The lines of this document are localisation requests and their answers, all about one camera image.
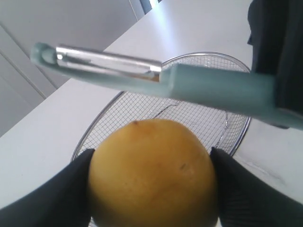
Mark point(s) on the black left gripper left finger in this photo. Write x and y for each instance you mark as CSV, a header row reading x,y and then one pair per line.
x,y
60,202

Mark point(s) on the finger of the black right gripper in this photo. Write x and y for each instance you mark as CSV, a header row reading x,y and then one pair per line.
x,y
276,37

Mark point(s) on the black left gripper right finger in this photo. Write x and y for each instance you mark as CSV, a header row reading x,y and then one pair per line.
x,y
247,201

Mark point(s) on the teal handled vegetable peeler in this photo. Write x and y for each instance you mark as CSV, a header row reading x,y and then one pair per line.
x,y
221,89

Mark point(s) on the yellow lemon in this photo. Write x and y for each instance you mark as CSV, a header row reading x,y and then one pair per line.
x,y
152,173

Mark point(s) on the white cabinet doors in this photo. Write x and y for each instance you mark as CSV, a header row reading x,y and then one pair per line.
x,y
31,30

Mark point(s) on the oval wire mesh basket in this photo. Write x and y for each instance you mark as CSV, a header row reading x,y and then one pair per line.
x,y
214,128

